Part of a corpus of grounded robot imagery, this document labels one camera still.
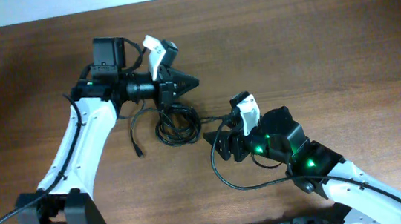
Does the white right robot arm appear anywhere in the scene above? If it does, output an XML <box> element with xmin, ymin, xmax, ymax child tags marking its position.
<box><xmin>203</xmin><ymin>106</ymin><xmax>401</xmax><ymax>224</ymax></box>

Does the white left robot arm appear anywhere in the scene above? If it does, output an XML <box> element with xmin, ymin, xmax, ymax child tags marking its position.
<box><xmin>16</xmin><ymin>36</ymin><xmax>199</xmax><ymax>224</ymax></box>

